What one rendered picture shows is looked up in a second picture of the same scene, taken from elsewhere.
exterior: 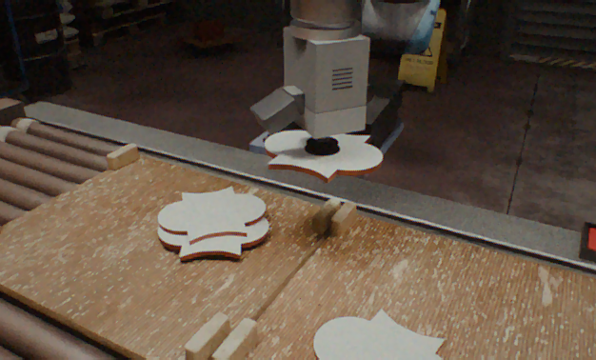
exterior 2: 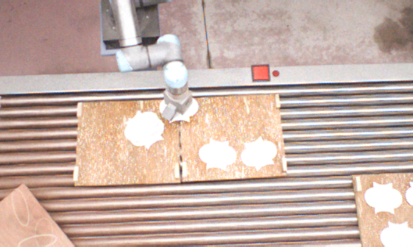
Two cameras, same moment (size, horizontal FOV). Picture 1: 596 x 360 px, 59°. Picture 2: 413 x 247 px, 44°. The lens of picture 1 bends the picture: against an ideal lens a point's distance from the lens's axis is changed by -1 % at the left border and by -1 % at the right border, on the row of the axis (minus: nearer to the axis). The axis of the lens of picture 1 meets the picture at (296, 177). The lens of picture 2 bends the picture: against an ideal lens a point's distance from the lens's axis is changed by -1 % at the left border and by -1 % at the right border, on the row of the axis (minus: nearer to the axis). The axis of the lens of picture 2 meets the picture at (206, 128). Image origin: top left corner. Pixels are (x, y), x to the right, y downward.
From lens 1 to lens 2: 1.58 m
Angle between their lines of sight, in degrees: 46
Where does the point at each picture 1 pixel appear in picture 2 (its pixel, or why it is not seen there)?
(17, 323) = (119, 191)
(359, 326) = (208, 147)
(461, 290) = (226, 119)
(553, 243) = (243, 77)
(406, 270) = (208, 118)
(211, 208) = (140, 125)
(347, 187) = not seen: hidden behind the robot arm
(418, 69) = not seen: outside the picture
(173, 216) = (133, 135)
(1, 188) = (44, 147)
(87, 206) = (93, 141)
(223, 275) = (161, 147)
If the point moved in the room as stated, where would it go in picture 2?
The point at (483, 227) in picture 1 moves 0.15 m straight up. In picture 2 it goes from (221, 80) to (222, 63)
